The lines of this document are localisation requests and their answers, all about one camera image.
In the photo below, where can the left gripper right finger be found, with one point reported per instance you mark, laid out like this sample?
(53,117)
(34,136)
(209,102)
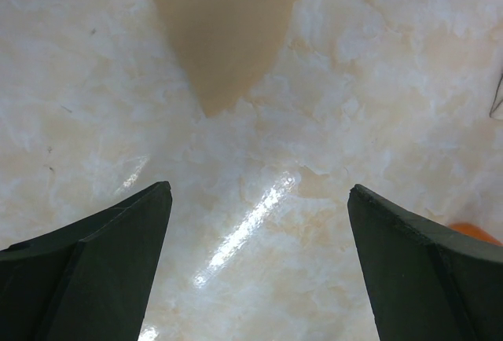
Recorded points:
(424,280)

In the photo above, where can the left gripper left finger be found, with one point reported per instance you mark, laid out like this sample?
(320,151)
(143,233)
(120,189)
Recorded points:
(90,280)

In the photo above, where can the brown paper coffee filter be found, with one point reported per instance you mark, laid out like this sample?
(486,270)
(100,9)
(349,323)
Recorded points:
(225,46)

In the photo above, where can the orange glass carafe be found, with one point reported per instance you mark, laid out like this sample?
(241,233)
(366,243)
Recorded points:
(475,232)

